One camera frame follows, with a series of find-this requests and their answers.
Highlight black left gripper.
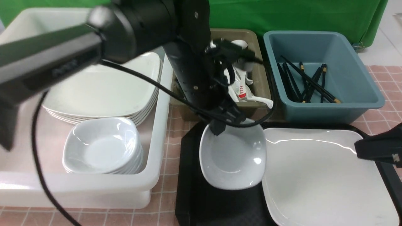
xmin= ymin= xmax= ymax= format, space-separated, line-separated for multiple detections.
xmin=195 ymin=95 xmax=246 ymax=136

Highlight green backdrop cloth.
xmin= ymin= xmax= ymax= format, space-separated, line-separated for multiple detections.
xmin=0 ymin=0 xmax=388 ymax=47

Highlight large white rectangular plate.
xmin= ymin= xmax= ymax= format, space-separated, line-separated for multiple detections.
xmin=262 ymin=127 xmax=401 ymax=226

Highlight olive plastic bin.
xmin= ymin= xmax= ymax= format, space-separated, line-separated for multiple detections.
xmin=170 ymin=28 xmax=271 ymax=121

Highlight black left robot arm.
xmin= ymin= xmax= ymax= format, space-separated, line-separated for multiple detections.
xmin=1 ymin=0 xmax=245 ymax=151

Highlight small white square bowl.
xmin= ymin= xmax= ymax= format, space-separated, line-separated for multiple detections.
xmin=199 ymin=124 xmax=267 ymax=191

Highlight large white plastic tub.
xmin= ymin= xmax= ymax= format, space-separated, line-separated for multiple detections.
xmin=0 ymin=8 xmax=170 ymax=209

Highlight stack of white plates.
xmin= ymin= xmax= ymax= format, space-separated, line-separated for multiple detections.
xmin=42 ymin=65 xmax=159 ymax=125

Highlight pink checkered tablecloth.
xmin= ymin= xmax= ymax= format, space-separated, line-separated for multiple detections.
xmin=0 ymin=65 xmax=402 ymax=226

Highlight stack of white bowls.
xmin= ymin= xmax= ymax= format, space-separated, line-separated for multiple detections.
xmin=62 ymin=117 xmax=144 ymax=175

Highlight teal plastic bin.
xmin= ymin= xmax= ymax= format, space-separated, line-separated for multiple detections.
xmin=263 ymin=30 xmax=385 ymax=124

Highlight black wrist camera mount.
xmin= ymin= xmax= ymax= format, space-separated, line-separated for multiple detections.
xmin=205 ymin=38 xmax=265 ymax=72

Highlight black chopsticks in bin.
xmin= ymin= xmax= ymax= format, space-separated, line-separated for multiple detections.
xmin=276 ymin=56 xmax=341 ymax=104

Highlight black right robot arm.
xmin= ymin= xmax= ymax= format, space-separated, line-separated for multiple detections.
xmin=354 ymin=123 xmax=402 ymax=168

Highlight pile of white spoons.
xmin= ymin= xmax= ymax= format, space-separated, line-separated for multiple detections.
xmin=224 ymin=57 xmax=274 ymax=109

